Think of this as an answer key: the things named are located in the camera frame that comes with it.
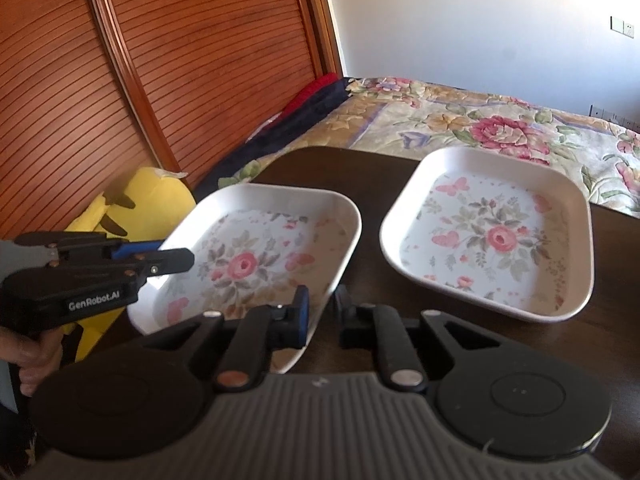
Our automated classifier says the red cloth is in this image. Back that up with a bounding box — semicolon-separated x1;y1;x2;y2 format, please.
282;72;341;116

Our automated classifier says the floral bedspread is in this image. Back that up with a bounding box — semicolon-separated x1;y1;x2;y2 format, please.
220;76;640;221

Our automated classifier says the wooden louvered wardrobe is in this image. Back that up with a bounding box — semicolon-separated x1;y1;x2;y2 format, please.
0;0;346;241

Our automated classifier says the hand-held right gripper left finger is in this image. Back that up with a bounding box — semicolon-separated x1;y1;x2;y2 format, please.
142;285;311;394

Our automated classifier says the white floral square plate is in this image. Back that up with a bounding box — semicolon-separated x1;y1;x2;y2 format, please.
380;147;596;324
127;183;362;375

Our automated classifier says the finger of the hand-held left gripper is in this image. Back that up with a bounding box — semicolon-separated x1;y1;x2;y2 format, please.
54;248;196;287
15;231;164;264

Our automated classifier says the yellow plush toy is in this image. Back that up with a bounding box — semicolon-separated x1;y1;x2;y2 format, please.
62;167;197;363

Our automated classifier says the wall socket strip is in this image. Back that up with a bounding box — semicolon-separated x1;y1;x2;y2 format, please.
590;105;640;129

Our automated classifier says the person's left hand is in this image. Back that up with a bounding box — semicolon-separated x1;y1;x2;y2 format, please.
0;327;65;396

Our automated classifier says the white wall socket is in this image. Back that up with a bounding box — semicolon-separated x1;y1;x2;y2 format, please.
610;15;636;39

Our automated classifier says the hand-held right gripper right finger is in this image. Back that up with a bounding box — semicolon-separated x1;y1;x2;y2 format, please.
334;285;502;394

